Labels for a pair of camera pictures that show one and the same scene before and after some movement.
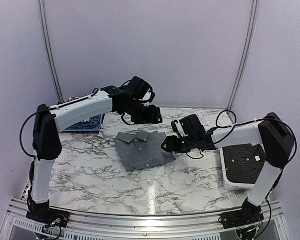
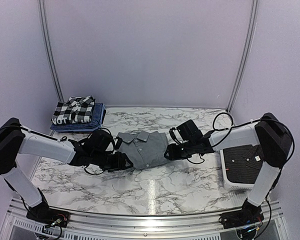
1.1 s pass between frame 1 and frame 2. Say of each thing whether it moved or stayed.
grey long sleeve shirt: stayed
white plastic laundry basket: stayed
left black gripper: moved
